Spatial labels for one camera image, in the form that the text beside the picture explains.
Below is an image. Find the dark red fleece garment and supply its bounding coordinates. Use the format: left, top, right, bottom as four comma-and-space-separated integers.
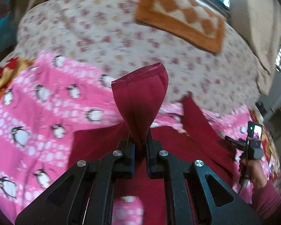
68, 64, 235, 224

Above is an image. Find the person's right hand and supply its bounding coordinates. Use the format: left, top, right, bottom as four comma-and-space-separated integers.
238, 153, 268, 189

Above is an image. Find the pink penguin blanket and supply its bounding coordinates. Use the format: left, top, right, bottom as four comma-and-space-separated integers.
0, 51, 281, 225

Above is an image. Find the beige curtain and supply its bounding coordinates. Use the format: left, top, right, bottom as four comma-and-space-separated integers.
229, 0, 281, 75

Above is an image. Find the orange white checkered mat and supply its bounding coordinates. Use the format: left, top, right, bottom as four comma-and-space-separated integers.
135, 0, 226, 53

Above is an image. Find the floral beige bed sheet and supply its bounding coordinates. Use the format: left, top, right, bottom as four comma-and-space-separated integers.
14, 0, 260, 114

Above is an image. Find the yellow red patterned cloth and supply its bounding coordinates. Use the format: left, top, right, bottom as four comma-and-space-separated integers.
0, 57, 35, 90

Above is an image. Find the blue cloth pile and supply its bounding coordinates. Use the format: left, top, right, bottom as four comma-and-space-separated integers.
0, 0, 17, 53

